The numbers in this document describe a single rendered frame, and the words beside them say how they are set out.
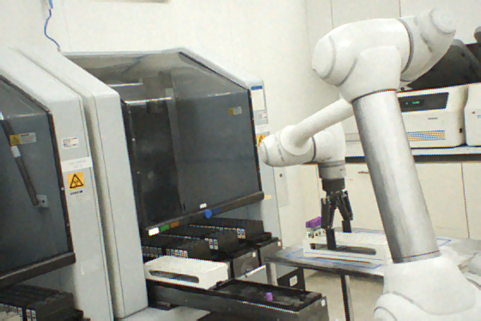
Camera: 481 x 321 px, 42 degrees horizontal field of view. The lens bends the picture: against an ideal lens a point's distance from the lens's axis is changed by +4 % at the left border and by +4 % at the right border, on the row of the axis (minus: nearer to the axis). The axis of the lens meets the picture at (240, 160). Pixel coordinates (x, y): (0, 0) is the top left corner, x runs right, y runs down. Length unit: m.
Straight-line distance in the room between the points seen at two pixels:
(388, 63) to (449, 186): 2.60
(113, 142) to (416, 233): 0.99
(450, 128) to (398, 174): 2.53
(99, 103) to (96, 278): 0.53
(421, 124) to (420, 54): 2.50
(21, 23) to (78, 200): 1.42
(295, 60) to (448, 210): 1.51
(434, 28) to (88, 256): 1.14
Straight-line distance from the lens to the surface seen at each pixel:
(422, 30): 1.48
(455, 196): 3.96
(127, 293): 2.01
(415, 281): 1.35
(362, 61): 1.39
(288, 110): 4.41
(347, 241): 1.99
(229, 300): 1.80
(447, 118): 3.90
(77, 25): 3.28
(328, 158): 1.96
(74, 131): 1.86
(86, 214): 1.89
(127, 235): 1.98
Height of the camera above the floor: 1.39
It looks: 6 degrees down
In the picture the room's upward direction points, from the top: 7 degrees counter-clockwise
